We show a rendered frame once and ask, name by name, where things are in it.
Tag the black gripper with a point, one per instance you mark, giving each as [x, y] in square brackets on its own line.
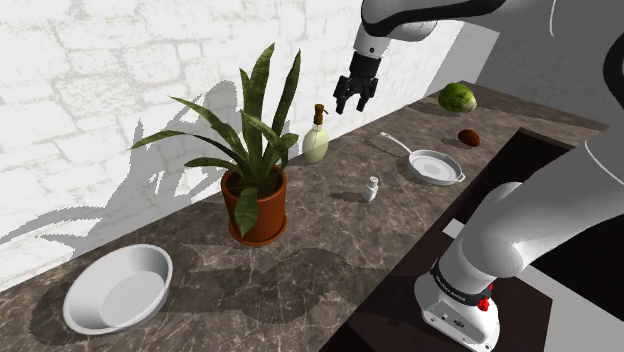
[363, 68]

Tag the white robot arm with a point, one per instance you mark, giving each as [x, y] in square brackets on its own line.
[536, 219]

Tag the pale green soap dispenser bottle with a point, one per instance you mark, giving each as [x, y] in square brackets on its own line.
[315, 144]

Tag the white salt shaker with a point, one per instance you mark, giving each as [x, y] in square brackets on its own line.
[369, 192]

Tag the green melon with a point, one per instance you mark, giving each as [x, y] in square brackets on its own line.
[457, 97]

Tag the white frying pan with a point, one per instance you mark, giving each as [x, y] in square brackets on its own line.
[431, 168]

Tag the brown potato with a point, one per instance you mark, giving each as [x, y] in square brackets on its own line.
[469, 138]

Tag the green plant in terracotta pot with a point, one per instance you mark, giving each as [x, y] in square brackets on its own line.
[258, 214]

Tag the dark robot stand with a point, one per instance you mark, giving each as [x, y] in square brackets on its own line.
[404, 292]

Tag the white bowl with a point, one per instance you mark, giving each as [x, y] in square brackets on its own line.
[122, 297]

